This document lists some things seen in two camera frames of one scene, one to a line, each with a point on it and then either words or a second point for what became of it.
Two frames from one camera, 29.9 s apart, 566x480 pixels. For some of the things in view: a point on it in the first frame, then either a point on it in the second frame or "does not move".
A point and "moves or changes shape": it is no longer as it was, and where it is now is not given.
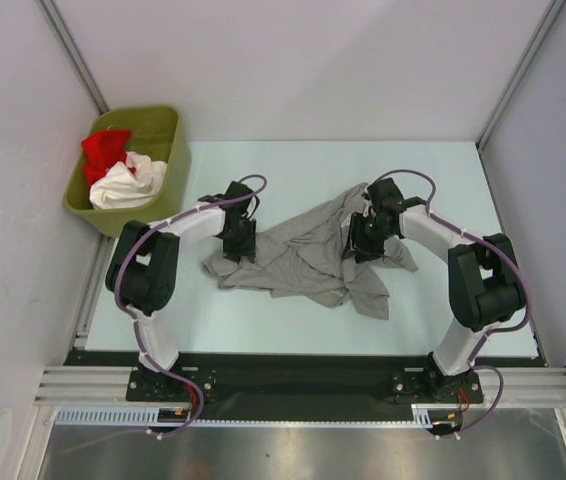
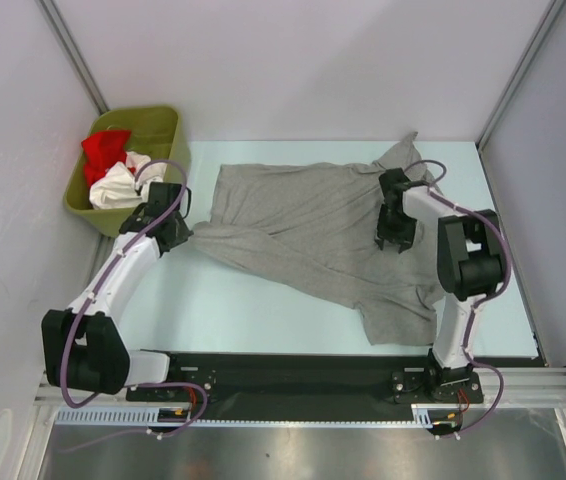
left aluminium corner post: x=62 y=33 does not move
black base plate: x=245 y=387 does not move
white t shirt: x=127 y=183 does not move
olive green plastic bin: x=156 y=132 does not move
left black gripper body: x=241 y=240 → x=182 y=231
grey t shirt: x=308 y=248 moves or changes shape
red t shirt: x=101 y=150 does not move
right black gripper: x=367 y=250 → x=405 y=238
